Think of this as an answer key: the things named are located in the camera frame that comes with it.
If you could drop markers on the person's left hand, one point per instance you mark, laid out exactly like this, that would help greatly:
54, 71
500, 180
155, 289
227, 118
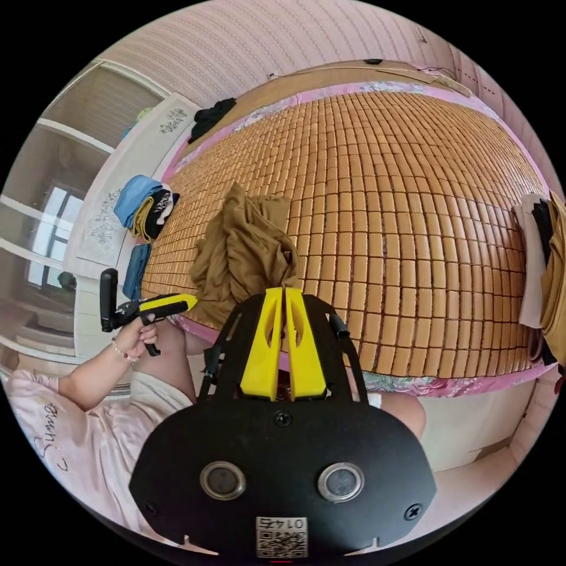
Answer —
135, 340

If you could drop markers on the pile of clothes with blue garment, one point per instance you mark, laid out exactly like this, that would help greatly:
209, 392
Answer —
143, 212

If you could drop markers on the white headboard with floral print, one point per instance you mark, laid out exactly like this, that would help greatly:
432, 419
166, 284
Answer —
128, 185

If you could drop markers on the person's body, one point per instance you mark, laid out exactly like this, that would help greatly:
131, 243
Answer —
110, 442

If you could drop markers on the person's left forearm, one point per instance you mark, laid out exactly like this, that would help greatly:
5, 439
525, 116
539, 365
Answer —
90, 380

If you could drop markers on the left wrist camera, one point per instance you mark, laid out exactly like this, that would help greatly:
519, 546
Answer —
108, 300

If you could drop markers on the brown long sleeve shirt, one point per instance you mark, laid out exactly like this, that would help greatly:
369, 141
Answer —
243, 256

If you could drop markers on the white cupboard with shelves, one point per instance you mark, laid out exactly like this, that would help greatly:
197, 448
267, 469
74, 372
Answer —
40, 185

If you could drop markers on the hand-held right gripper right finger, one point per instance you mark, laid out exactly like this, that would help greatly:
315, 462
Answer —
307, 353

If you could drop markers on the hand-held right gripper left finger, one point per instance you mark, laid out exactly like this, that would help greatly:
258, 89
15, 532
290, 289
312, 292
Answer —
262, 353

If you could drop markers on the pile of beige and brown clothes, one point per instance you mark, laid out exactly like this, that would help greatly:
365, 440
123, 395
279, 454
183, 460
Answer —
546, 274

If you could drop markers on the black garment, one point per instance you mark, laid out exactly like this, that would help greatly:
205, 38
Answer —
211, 117

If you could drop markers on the bed with woven mat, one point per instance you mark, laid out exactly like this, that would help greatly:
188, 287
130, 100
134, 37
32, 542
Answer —
398, 221

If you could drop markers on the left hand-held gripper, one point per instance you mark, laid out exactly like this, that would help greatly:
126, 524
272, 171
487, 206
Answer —
131, 310

